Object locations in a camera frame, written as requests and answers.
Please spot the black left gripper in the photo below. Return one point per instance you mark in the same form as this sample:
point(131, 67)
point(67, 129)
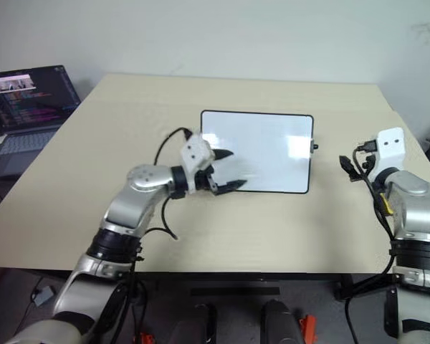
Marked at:
point(206, 181)

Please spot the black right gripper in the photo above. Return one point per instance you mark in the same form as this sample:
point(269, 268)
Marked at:
point(372, 171)

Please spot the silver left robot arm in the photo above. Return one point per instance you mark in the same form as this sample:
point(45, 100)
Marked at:
point(139, 204)

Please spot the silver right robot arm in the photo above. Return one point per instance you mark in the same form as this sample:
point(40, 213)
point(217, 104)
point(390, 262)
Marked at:
point(415, 215)

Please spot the black framed whiteboard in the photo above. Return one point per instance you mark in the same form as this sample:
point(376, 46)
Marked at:
point(258, 154)

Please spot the small black whiteboard knob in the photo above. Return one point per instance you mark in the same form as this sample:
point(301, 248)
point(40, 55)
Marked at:
point(314, 146)

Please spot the dark rounded narrow shape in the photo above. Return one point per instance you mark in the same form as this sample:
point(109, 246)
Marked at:
point(193, 328)

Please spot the dark rounded wide shape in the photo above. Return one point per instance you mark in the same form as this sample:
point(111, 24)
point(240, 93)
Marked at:
point(281, 322)

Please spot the orange red clip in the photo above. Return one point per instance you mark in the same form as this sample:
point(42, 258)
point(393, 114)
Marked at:
point(147, 339)
point(307, 327)

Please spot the grey open laptop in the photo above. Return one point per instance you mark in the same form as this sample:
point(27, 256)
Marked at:
point(32, 100)

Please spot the grey power adapter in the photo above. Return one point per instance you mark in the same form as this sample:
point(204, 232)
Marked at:
point(43, 296)

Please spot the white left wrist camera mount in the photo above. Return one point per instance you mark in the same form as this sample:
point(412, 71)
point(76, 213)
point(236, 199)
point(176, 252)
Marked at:
point(197, 150)

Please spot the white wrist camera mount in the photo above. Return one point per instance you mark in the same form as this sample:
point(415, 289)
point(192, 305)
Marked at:
point(197, 150)
point(390, 150)

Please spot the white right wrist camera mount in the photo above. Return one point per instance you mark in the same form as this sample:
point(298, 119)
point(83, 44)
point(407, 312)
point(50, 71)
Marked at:
point(390, 150)

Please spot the black table frame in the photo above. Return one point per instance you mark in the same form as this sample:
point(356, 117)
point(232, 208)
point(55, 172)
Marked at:
point(254, 277)

